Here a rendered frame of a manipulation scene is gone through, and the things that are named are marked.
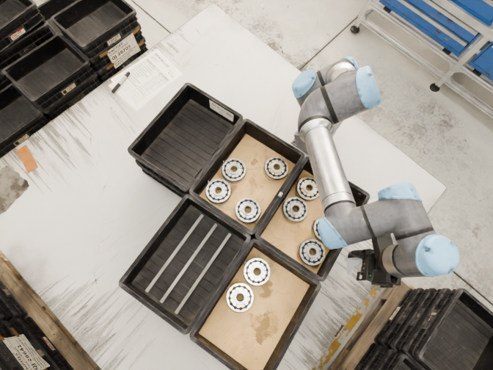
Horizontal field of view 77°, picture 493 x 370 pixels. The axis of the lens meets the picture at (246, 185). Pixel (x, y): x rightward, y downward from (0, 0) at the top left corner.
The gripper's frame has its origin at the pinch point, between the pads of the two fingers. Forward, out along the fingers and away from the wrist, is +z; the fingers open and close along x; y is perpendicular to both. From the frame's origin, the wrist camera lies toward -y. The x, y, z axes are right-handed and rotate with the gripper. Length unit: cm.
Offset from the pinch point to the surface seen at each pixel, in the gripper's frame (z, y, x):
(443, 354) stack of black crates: 61, 19, 76
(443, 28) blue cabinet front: 61, -189, 69
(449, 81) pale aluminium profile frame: 89, -175, 97
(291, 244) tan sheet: 32.5, -6.0, -12.3
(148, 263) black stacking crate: 37, 16, -64
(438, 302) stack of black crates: 61, -4, 73
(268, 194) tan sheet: 33.0, -23.4, -25.8
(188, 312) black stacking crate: 36, 28, -44
